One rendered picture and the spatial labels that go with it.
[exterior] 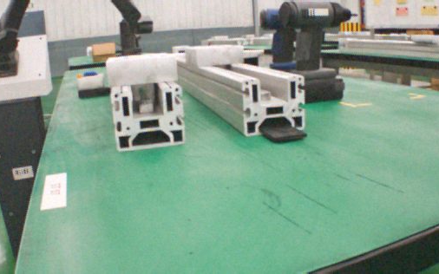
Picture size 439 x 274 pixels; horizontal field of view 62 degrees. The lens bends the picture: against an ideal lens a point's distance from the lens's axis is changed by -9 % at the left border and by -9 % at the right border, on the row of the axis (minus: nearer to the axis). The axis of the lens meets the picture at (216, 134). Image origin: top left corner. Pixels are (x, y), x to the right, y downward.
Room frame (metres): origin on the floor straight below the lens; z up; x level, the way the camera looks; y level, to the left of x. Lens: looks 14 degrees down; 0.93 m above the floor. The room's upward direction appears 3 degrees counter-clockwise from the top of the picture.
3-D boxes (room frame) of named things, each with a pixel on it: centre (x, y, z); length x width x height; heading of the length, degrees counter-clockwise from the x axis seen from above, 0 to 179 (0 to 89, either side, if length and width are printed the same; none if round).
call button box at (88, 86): (1.19, 0.36, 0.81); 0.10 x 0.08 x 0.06; 103
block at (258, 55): (1.30, -0.11, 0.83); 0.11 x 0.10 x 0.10; 82
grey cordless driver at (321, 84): (0.88, -0.25, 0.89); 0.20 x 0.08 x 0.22; 109
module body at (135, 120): (0.94, 0.18, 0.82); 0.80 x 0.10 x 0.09; 13
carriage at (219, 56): (0.98, 0.00, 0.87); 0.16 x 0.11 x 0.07; 13
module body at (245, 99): (0.98, 0.00, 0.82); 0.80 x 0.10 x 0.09; 13
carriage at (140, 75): (0.70, 0.13, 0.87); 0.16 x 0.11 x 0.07; 13
